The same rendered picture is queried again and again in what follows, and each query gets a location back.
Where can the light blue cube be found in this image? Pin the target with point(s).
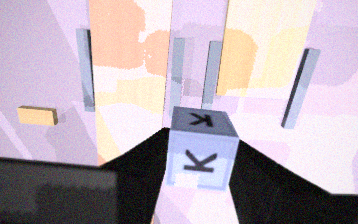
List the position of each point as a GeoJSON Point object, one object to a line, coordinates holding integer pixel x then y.
{"type": "Point", "coordinates": [201, 150]}

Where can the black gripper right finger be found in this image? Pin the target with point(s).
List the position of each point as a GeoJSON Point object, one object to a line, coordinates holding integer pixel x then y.
{"type": "Point", "coordinates": [264, 191]}

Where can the tan rectangular block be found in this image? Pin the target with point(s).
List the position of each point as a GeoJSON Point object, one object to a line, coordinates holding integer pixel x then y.
{"type": "Point", "coordinates": [38, 115]}

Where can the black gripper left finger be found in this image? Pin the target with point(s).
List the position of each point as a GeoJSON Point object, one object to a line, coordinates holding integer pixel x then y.
{"type": "Point", "coordinates": [123, 190]}

